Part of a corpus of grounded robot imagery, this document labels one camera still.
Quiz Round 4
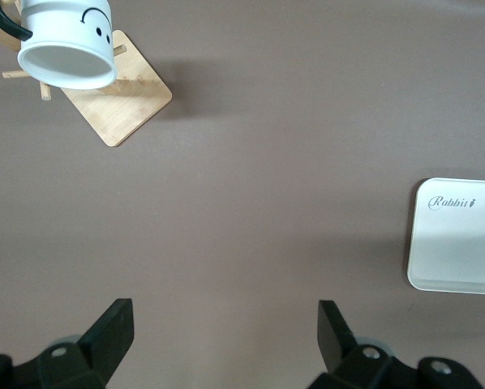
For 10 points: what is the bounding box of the wooden cup rack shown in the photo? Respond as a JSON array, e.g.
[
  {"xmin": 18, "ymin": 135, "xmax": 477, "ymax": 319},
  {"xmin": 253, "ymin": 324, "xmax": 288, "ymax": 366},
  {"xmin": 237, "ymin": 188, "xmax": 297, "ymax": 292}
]
[{"xmin": 0, "ymin": 0, "xmax": 174, "ymax": 148}]

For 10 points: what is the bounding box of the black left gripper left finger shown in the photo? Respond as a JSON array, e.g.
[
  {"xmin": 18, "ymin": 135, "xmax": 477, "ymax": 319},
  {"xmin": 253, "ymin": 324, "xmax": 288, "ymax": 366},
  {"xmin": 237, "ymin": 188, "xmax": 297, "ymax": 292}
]
[{"xmin": 36, "ymin": 298, "xmax": 135, "ymax": 389}]

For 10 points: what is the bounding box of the white smiley cup black handle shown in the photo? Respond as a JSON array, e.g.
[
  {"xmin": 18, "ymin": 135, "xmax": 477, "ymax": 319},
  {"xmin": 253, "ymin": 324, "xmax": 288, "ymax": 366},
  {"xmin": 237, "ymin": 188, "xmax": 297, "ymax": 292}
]
[{"xmin": 0, "ymin": 0, "xmax": 118, "ymax": 91}]

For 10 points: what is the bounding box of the cream plastic tray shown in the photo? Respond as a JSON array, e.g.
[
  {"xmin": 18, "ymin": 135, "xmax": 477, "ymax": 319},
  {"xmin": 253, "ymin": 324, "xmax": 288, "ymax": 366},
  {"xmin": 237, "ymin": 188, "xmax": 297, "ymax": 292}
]
[{"xmin": 406, "ymin": 177, "xmax": 485, "ymax": 296}]

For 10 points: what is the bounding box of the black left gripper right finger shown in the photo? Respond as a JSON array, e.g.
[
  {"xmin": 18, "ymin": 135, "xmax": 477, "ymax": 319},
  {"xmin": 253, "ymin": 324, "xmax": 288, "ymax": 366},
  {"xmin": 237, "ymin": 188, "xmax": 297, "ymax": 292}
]
[{"xmin": 309, "ymin": 300, "xmax": 393, "ymax": 389}]

